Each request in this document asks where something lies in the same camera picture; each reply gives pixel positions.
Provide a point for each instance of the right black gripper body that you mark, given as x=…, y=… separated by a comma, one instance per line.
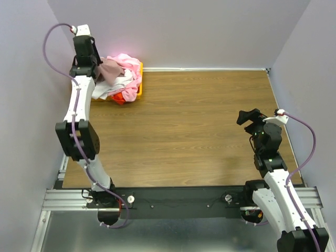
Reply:
x=250, y=117

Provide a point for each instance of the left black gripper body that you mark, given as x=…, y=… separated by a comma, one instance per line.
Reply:
x=97, y=67

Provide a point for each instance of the dusty pink mario t-shirt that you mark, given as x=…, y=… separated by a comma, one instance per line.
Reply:
x=109, y=71

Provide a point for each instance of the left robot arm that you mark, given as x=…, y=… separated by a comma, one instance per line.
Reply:
x=76, y=134

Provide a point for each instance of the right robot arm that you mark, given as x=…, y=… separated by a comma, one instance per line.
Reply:
x=274, y=193

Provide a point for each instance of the white t-shirt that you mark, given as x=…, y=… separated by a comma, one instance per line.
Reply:
x=102, y=89

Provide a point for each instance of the orange red t-shirt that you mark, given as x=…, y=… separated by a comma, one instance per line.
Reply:
x=118, y=98

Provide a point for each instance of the light pink t-shirt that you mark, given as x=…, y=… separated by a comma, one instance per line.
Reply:
x=127, y=88

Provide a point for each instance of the yellow plastic bin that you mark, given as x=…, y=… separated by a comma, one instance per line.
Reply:
x=124, y=89

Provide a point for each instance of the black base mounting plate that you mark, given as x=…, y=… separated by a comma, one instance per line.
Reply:
x=172, y=202

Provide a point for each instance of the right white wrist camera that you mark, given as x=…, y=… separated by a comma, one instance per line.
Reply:
x=280, y=118

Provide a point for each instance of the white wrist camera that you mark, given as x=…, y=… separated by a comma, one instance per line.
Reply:
x=81, y=30
x=280, y=118

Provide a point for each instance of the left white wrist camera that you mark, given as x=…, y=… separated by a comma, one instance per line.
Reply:
x=81, y=30

